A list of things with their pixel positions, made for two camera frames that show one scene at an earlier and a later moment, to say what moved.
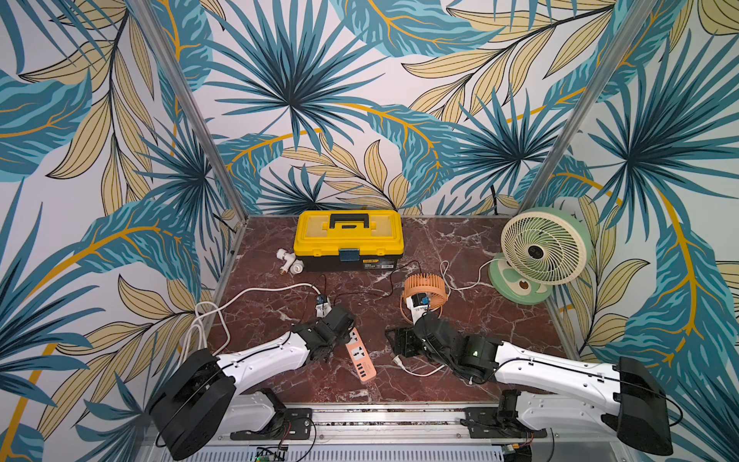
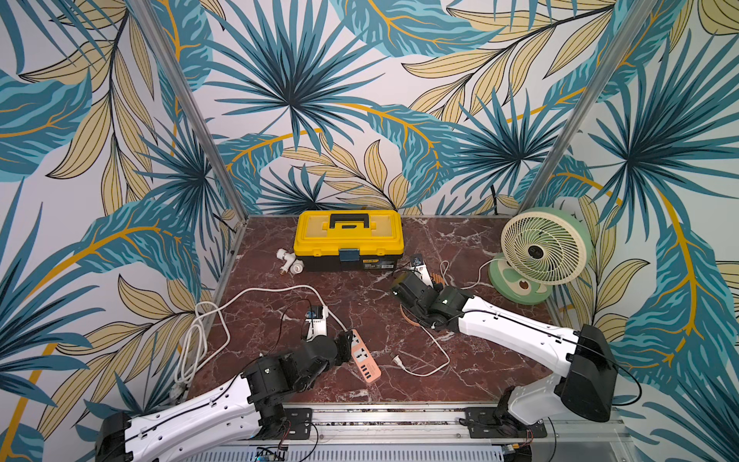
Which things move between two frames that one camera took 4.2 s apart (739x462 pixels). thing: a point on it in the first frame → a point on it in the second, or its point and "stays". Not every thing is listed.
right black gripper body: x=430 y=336 → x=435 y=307
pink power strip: x=360 y=356 stays
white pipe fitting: x=291 y=263 stays
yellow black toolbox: x=349 y=241 stays
